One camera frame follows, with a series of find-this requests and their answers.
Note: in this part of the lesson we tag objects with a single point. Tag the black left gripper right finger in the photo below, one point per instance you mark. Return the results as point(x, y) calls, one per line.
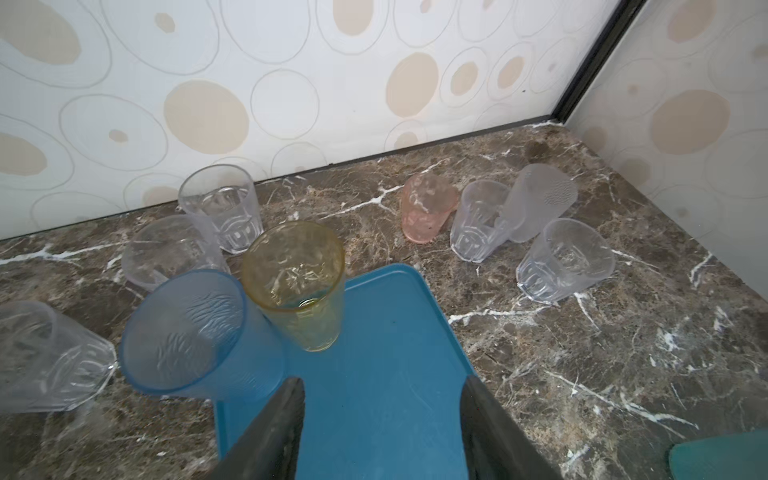
point(494, 446)

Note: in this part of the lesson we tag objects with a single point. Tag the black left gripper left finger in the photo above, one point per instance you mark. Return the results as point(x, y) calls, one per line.
point(269, 447)

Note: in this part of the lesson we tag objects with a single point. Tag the blue tall plastic glass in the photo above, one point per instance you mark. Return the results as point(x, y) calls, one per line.
point(198, 335)

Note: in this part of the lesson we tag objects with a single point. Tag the yellow tall plastic glass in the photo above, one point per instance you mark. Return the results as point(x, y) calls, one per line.
point(295, 274)

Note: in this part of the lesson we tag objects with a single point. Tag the green textured plastic glass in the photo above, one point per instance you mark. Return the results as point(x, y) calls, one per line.
point(736, 456)

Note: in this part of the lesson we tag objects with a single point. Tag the teal plastic tray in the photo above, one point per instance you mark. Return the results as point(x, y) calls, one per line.
point(382, 402)

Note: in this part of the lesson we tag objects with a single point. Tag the clear glass near right gripper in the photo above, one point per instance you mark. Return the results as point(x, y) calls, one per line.
point(567, 257)

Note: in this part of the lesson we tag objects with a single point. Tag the clear faceted glass back right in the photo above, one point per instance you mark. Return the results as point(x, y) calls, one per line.
point(481, 223)

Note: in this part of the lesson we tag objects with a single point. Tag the clear short faceted glass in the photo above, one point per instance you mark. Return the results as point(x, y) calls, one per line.
point(169, 247)

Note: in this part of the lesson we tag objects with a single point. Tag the clear faceted glass far left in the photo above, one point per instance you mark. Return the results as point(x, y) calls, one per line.
point(49, 362)

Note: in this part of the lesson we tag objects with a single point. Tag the frosted textured clear glass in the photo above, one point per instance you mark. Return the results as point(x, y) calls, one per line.
point(540, 194)

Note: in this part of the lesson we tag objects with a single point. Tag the clear faceted glass back left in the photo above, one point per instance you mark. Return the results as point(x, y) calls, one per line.
point(224, 197)

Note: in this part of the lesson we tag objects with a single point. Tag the pink plastic glass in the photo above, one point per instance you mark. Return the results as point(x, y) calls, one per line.
point(427, 202)

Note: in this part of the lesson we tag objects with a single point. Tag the black corner frame post right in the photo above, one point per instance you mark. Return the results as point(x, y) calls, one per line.
point(617, 25)

